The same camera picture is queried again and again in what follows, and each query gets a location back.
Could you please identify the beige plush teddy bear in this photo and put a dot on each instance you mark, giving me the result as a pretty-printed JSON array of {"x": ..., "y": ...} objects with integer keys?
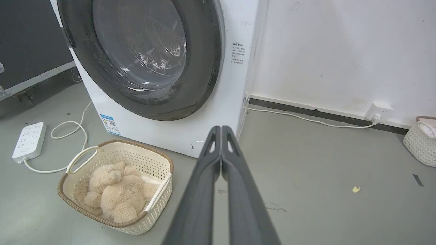
[{"x": 119, "y": 194}]

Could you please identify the yellow paper scrap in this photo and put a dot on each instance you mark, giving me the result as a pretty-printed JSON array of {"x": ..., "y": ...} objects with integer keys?
[{"x": 356, "y": 189}]

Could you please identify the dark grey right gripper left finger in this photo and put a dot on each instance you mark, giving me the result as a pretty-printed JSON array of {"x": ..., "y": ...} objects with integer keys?
[{"x": 197, "y": 204}]

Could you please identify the white wall socket plug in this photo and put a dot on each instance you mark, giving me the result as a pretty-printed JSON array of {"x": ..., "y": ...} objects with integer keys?
[{"x": 377, "y": 111}]

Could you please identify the black tape strip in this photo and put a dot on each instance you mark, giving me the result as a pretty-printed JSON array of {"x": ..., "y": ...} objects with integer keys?
[{"x": 418, "y": 180}]

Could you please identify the round dark washing machine door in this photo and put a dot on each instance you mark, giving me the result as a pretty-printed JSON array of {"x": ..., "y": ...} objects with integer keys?
[{"x": 201, "y": 51}]

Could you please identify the white power strip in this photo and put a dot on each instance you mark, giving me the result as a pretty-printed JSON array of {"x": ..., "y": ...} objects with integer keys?
[{"x": 30, "y": 141}]

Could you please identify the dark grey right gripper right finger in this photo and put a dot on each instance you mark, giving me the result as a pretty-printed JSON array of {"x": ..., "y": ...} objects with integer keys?
[{"x": 243, "y": 204}]

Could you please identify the black flight case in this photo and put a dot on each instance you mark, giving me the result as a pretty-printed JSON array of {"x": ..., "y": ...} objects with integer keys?
[{"x": 27, "y": 41}]

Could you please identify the blue energy label sticker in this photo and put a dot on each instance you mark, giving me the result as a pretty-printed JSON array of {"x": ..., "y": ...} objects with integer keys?
[{"x": 110, "y": 124}]

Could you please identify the cream perforated laundry basket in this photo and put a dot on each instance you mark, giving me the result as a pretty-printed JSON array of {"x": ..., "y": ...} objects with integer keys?
[{"x": 136, "y": 160}]

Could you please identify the white front-load washing machine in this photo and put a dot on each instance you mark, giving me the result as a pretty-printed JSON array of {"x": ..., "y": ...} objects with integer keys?
[{"x": 224, "y": 102}]

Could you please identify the white woven basket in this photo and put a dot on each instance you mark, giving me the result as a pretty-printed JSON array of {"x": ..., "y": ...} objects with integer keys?
[{"x": 420, "y": 144}]

